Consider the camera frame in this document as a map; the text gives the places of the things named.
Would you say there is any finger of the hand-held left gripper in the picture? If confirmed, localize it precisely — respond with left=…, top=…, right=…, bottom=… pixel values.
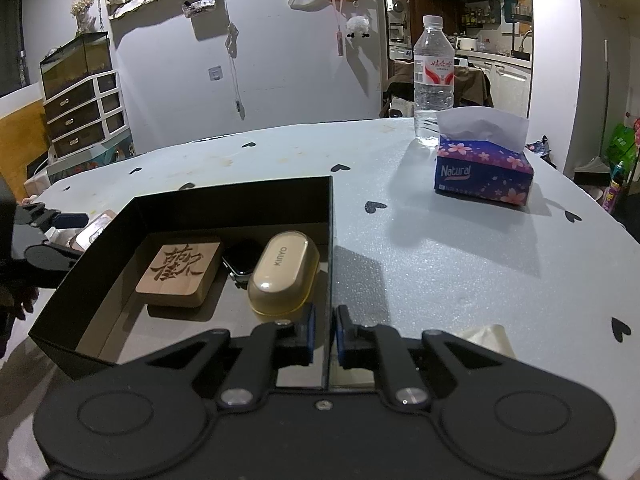
left=15, top=201, right=91, bottom=241
left=22, top=242, right=83, bottom=287

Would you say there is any white box appliance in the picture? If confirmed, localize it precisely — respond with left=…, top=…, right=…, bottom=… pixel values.
left=25, top=160, right=51, bottom=188

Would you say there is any glass fish tank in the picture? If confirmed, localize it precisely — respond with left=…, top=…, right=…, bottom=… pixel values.
left=39, top=31, right=112, bottom=101

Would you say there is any black smartwatch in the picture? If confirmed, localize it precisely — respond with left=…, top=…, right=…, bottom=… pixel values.
left=221, top=240, right=263, bottom=281

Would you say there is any black cardboard box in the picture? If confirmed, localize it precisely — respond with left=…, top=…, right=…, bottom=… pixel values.
left=28, top=175, right=335, bottom=391

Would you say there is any green plastic bag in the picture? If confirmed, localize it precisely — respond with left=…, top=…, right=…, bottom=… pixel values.
left=607, top=122, right=637, bottom=161

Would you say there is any white hanging cable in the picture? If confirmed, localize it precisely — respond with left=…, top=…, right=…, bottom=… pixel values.
left=225, top=22, right=247, bottom=121

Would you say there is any carved wooden block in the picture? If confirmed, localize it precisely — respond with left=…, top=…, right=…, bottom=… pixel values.
left=135, top=241, right=222, bottom=308

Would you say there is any chair with brown clothes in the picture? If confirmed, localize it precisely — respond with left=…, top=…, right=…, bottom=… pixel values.
left=382, top=60, right=493, bottom=118

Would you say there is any clear wall shelf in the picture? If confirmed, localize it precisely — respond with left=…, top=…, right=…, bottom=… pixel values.
left=181, top=0, right=219, bottom=18

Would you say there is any wooden block with clear hook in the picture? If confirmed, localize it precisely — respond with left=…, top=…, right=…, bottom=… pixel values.
left=52, top=210, right=118, bottom=253

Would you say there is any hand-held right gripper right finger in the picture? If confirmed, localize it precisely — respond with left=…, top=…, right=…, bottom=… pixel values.
left=334, top=304, right=526, bottom=408

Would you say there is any beige earbuds case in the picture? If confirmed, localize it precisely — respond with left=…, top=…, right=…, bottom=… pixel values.
left=246, top=230, right=321, bottom=317

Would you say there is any pink ribbon lanyard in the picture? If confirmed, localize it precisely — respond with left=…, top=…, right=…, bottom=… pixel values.
left=322, top=0, right=351, bottom=58

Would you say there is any dried flower vase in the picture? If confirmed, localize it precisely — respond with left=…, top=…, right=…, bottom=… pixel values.
left=70, top=0, right=97, bottom=36

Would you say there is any white drawer unit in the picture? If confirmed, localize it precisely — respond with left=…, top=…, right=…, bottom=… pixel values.
left=44, top=70, right=132, bottom=157

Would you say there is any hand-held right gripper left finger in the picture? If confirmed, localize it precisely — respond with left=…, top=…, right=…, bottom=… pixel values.
left=114, top=302, right=317, bottom=408

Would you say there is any purple floral tissue pack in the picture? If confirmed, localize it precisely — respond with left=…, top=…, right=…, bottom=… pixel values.
left=433, top=107, right=535, bottom=207

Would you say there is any white mop pole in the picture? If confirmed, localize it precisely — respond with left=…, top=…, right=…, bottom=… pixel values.
left=602, top=40, right=612, bottom=126

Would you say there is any crumpled white tissue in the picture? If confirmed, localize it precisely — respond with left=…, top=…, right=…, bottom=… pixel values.
left=457, top=325, right=516, bottom=361

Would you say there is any clear water bottle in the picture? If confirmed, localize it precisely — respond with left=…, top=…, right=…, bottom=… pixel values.
left=413, top=15, right=456, bottom=142

